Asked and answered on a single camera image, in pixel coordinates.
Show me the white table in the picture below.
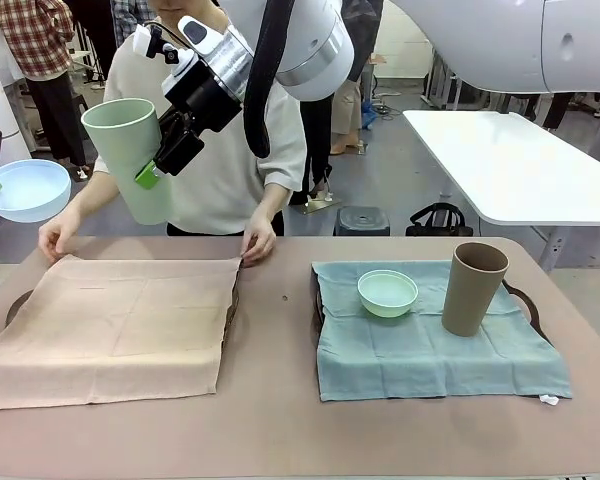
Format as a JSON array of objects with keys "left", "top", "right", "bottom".
[{"left": 402, "top": 109, "right": 600, "bottom": 274}]

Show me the person's left forearm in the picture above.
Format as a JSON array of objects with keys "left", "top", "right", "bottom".
[{"left": 252, "top": 180, "right": 288, "bottom": 232}]

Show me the black braided cable sleeve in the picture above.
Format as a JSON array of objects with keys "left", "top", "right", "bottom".
[{"left": 243, "top": 0, "right": 297, "bottom": 160}]

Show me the person in black patterned dress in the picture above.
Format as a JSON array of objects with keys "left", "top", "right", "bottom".
[{"left": 288, "top": 94, "right": 334, "bottom": 208}]

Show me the dark brown plastic tray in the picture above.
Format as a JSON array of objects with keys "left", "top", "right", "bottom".
[
  {"left": 4, "top": 257, "right": 242, "bottom": 351},
  {"left": 312, "top": 277, "right": 554, "bottom": 401}
]

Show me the pale green tall cup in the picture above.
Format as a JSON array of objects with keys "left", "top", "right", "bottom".
[{"left": 80, "top": 97, "right": 174, "bottom": 226}]

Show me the teal cloth mat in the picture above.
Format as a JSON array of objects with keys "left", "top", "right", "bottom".
[{"left": 311, "top": 259, "right": 574, "bottom": 405}]

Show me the brown tall cup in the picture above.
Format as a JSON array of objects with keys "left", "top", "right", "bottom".
[{"left": 440, "top": 241, "right": 510, "bottom": 338}]

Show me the pink cloth mat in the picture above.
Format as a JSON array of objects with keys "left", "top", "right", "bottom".
[{"left": 0, "top": 253, "right": 244, "bottom": 413}]

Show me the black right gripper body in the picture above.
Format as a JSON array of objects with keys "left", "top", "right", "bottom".
[{"left": 161, "top": 56, "right": 244, "bottom": 136}]

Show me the grey plastic stool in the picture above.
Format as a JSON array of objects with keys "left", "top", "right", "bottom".
[{"left": 333, "top": 205, "right": 392, "bottom": 238}]

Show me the person in blue plaid shirt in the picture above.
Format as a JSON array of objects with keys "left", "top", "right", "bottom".
[{"left": 110, "top": 0, "right": 152, "bottom": 49}]

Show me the person in beige trousers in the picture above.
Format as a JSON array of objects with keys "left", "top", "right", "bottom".
[{"left": 328, "top": 78, "right": 364, "bottom": 157}]

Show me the person's right hand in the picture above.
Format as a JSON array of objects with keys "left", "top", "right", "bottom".
[{"left": 38, "top": 209, "right": 84, "bottom": 262}]

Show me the white cylindrical air purifier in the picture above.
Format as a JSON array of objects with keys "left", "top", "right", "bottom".
[{"left": 0, "top": 74, "right": 32, "bottom": 167}]

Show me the light blue bowl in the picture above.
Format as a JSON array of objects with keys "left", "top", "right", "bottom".
[{"left": 0, "top": 159, "right": 73, "bottom": 224}]

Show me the black bag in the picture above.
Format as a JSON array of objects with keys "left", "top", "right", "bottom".
[{"left": 405, "top": 202, "right": 475, "bottom": 238}]

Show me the silver floor plate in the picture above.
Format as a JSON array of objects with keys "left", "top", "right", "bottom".
[{"left": 294, "top": 194, "right": 342, "bottom": 217}]

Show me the person in white shirt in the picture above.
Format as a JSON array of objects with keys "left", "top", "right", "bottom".
[{"left": 542, "top": 92, "right": 580, "bottom": 132}]

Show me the person's left hand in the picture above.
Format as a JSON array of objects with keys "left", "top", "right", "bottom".
[{"left": 240, "top": 219, "right": 278, "bottom": 269}]

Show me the pale green bowl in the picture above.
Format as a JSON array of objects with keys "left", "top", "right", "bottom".
[{"left": 357, "top": 269, "right": 420, "bottom": 319}]

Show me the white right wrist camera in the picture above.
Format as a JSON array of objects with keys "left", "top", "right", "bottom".
[{"left": 131, "top": 23, "right": 181, "bottom": 66}]

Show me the person in red plaid shirt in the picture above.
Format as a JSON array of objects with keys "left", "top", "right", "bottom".
[{"left": 0, "top": 0, "right": 90, "bottom": 169}]

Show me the person in white sweater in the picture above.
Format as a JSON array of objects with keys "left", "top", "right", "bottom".
[{"left": 93, "top": 0, "right": 309, "bottom": 237}]

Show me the person's right forearm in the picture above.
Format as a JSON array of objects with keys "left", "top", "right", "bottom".
[{"left": 67, "top": 171, "right": 124, "bottom": 227}]

